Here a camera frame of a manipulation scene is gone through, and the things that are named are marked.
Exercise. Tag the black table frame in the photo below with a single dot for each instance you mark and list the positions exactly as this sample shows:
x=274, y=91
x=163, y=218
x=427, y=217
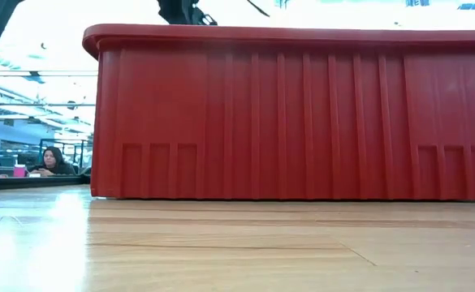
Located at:
x=26, y=183

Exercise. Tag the red plastic bin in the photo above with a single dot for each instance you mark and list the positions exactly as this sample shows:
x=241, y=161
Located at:
x=302, y=121

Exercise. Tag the small white object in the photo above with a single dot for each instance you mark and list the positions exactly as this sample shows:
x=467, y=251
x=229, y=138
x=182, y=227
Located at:
x=34, y=175

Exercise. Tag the pink cup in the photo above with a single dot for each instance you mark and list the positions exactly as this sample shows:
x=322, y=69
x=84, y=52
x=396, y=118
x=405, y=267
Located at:
x=19, y=171

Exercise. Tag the person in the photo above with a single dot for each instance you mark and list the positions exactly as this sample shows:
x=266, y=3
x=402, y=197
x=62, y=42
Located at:
x=52, y=158

